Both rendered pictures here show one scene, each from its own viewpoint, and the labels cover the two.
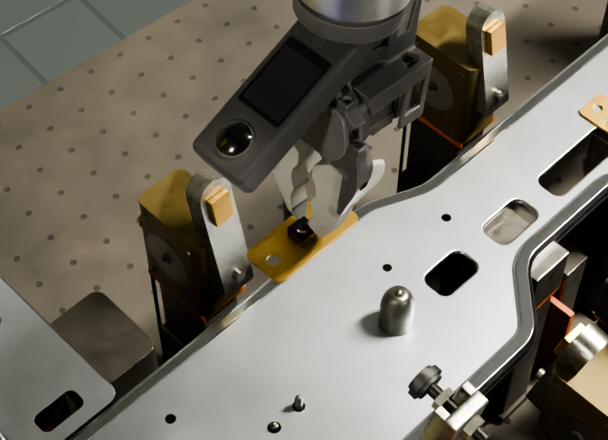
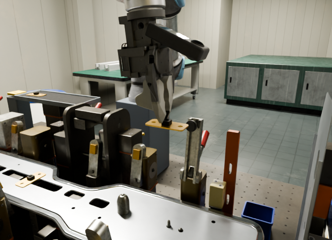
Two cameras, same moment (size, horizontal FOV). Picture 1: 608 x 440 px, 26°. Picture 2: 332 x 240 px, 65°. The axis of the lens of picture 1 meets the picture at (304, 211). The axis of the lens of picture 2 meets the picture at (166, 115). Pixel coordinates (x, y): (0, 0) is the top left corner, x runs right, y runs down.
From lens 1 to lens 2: 1.07 m
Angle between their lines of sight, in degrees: 87
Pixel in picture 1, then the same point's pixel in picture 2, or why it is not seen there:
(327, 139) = (169, 62)
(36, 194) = not seen: outside the picture
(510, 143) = (35, 199)
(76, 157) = not seen: outside the picture
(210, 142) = (200, 46)
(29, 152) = not seen: outside the picture
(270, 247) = (175, 127)
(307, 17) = (162, 11)
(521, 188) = (59, 194)
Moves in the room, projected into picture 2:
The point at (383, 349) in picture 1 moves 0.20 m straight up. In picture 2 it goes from (136, 211) to (133, 138)
